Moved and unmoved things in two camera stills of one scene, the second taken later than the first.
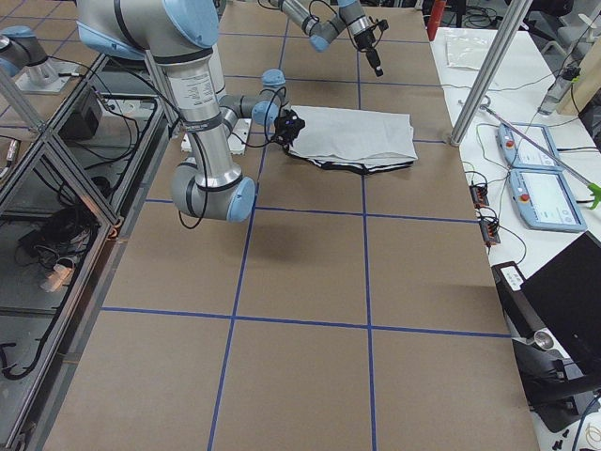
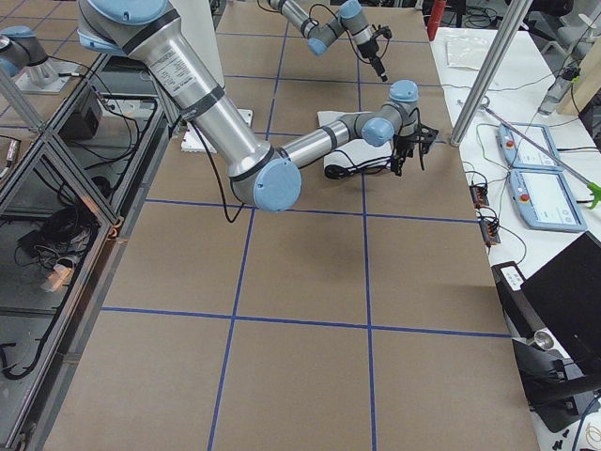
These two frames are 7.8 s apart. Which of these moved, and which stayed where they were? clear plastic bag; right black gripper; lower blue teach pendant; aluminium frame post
Moved: right black gripper
Stayed: aluminium frame post; lower blue teach pendant; clear plastic bag
